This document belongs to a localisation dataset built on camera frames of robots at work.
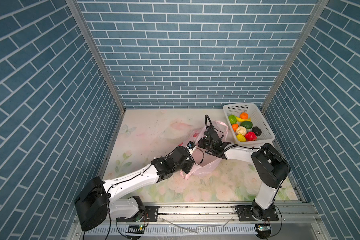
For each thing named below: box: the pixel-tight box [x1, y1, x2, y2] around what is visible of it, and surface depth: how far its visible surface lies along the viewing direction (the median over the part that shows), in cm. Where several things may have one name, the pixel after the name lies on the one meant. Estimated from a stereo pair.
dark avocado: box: [251, 126, 262, 137], surface depth 104 cm
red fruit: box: [245, 131, 258, 142], surface depth 100 cm
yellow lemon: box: [236, 134, 247, 142], surface depth 98 cm
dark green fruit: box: [240, 120, 253, 130], surface depth 107 cm
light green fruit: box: [228, 114, 237, 125], surface depth 109 cm
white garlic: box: [235, 126, 247, 136], surface depth 104 cm
